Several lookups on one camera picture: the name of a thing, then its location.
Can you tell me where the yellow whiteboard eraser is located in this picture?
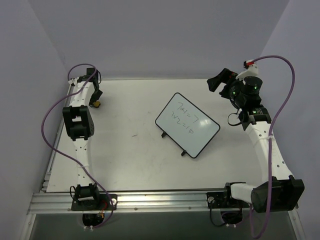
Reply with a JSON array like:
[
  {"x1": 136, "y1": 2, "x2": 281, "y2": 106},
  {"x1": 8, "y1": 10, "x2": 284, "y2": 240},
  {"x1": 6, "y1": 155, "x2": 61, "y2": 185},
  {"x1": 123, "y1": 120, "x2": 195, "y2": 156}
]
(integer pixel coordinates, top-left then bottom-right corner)
[{"x1": 92, "y1": 101, "x2": 101, "y2": 108}]

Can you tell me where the white whiteboard black frame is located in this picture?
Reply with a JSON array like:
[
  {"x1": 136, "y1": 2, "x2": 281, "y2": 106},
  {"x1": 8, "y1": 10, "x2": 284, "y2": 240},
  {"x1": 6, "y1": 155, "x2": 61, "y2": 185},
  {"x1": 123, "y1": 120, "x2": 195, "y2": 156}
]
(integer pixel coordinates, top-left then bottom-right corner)
[{"x1": 155, "y1": 92, "x2": 221, "y2": 159}]

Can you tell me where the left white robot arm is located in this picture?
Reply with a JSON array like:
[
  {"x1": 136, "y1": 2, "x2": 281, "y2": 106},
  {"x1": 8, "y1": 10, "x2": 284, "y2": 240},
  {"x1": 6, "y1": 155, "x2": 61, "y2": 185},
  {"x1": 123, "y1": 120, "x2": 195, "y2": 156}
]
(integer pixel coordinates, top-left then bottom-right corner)
[{"x1": 62, "y1": 67, "x2": 102, "y2": 210}]

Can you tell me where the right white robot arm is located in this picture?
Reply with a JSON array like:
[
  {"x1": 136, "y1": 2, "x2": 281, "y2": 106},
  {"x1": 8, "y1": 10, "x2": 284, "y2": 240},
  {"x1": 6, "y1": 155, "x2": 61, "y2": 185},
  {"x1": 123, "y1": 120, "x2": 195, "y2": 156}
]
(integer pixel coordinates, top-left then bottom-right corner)
[{"x1": 207, "y1": 68, "x2": 305, "y2": 213}]

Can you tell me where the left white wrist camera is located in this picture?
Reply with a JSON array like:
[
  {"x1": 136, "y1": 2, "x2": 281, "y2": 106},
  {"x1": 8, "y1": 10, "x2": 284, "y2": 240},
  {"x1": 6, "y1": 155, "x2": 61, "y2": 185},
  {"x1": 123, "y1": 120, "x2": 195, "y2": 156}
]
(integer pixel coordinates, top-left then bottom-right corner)
[{"x1": 68, "y1": 77, "x2": 80, "y2": 88}]

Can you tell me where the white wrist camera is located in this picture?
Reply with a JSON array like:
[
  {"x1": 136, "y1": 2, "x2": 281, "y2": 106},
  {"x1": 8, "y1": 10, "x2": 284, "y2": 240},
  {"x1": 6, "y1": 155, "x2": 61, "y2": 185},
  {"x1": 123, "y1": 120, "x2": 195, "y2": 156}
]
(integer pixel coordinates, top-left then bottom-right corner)
[
  {"x1": 68, "y1": 77, "x2": 80, "y2": 88},
  {"x1": 235, "y1": 59, "x2": 259, "y2": 81}
]

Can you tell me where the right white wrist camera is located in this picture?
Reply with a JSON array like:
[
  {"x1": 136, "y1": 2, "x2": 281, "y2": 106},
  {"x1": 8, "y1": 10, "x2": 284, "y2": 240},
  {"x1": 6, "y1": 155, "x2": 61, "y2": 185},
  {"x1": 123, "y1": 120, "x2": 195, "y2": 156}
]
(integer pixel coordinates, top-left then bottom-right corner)
[{"x1": 235, "y1": 59, "x2": 259, "y2": 81}]

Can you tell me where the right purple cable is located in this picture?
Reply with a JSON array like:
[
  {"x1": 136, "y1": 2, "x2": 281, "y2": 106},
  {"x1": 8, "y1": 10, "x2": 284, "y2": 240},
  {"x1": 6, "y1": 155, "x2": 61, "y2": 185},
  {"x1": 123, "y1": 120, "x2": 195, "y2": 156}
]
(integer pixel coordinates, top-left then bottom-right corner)
[{"x1": 249, "y1": 55, "x2": 296, "y2": 239}]

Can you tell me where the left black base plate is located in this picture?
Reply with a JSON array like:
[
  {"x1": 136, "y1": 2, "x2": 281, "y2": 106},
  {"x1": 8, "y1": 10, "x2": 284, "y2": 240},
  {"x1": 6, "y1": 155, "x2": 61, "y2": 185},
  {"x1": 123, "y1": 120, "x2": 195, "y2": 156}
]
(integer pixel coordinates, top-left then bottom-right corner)
[{"x1": 71, "y1": 193, "x2": 118, "y2": 211}]

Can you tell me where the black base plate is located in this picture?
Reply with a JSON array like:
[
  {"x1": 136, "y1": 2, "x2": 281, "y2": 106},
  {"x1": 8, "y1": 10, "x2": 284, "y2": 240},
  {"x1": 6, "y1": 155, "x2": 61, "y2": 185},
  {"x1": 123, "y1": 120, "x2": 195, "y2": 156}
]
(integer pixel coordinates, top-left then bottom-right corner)
[
  {"x1": 206, "y1": 191, "x2": 237, "y2": 209},
  {"x1": 71, "y1": 193, "x2": 118, "y2": 211}
]

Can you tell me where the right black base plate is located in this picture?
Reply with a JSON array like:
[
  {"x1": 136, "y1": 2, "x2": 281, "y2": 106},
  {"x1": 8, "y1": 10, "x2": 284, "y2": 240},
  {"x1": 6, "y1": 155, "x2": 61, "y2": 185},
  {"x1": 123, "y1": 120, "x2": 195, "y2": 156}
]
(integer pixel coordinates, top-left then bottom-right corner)
[{"x1": 206, "y1": 191, "x2": 237, "y2": 209}]

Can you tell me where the aluminium rail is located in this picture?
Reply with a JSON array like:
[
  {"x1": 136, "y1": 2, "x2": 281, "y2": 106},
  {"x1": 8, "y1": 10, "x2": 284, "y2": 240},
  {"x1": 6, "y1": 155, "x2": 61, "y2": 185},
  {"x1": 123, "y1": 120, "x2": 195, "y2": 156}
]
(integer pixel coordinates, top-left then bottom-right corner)
[{"x1": 27, "y1": 187, "x2": 298, "y2": 215}]

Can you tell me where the black cable at right base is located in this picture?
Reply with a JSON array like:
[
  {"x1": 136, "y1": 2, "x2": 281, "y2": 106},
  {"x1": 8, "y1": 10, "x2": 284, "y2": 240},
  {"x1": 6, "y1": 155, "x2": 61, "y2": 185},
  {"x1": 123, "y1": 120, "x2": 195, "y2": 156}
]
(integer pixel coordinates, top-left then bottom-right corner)
[{"x1": 208, "y1": 208, "x2": 243, "y2": 228}]

